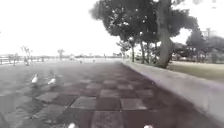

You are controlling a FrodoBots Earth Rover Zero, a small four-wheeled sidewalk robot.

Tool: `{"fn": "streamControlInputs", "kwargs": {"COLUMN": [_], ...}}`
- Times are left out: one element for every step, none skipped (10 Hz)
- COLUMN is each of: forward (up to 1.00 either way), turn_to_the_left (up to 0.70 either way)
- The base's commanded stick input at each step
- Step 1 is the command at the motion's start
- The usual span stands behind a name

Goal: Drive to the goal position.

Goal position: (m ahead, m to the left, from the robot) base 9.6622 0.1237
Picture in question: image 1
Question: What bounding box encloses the chequered grey paving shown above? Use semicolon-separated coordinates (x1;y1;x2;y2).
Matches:
0;60;218;128

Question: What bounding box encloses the small round-topped tree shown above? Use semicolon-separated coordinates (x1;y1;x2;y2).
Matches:
56;48;66;61

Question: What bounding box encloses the large dark tree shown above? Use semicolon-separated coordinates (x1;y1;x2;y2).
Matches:
89;0;200;70

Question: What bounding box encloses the white bird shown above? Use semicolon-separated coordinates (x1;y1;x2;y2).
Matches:
46;76;58;86
30;73;40;85

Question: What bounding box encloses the low concrete kerb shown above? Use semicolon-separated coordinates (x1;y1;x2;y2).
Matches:
121;59;224;127

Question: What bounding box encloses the small bare tree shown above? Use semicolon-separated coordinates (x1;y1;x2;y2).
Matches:
20;45;34;66

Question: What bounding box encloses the grass strip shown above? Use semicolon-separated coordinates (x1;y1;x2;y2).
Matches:
166;61;224;83

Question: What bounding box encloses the row of dark trees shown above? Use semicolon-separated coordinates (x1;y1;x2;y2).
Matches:
173;28;224;64

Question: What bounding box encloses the railing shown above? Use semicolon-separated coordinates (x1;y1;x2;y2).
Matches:
0;54;51;66

